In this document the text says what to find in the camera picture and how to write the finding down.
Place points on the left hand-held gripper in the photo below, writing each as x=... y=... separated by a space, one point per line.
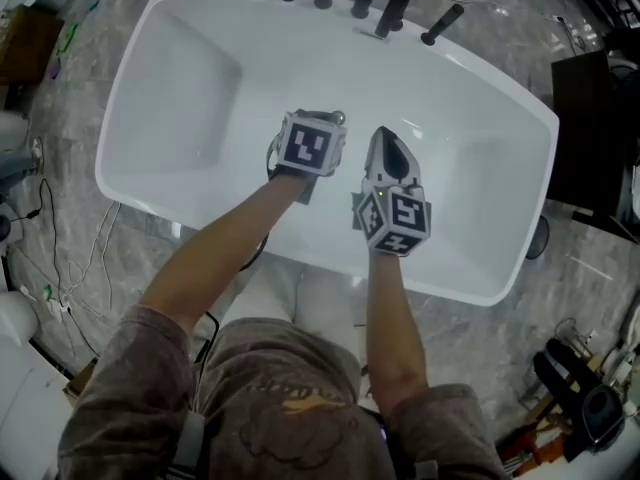
x=307 y=144

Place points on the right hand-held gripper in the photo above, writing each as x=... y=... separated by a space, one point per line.
x=400 y=218

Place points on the white bathtub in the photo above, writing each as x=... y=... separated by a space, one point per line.
x=210 y=93

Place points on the person's right forearm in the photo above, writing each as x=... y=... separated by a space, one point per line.
x=392 y=328

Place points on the person's left forearm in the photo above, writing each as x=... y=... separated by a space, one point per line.
x=225 y=248

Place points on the black round stool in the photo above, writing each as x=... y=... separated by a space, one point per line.
x=539 y=238

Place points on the black curved faucet spout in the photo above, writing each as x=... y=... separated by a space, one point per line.
x=397 y=3

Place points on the dark cabinet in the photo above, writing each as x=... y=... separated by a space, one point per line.
x=585 y=133

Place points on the person's brown printed shirt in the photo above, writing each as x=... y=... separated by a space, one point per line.
x=280 y=398

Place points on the brown cardboard box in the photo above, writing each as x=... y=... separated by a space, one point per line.
x=27 y=48

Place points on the white furniture piece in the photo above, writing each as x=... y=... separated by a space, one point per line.
x=25 y=368

